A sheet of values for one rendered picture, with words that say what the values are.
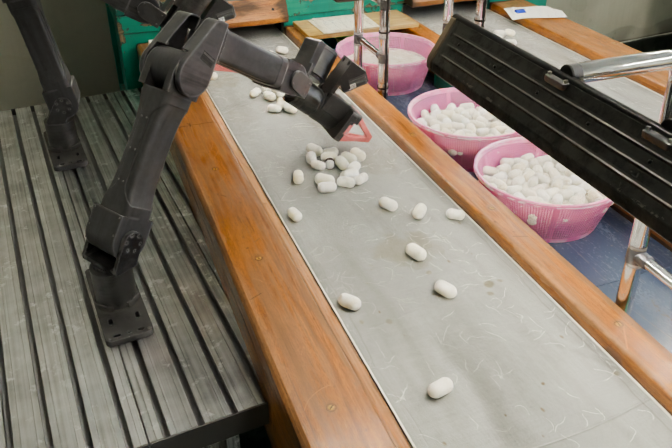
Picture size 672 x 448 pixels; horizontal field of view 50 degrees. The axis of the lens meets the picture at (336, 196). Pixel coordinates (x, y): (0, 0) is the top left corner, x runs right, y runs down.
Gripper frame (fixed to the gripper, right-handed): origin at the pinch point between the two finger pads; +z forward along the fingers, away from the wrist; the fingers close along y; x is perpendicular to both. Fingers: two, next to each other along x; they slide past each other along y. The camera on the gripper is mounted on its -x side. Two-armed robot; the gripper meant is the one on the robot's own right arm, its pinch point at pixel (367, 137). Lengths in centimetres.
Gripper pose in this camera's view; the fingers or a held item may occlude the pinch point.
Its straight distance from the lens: 144.6
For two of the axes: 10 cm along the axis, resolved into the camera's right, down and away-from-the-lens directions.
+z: 7.2, 4.2, 5.5
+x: -6.0, 7.8, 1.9
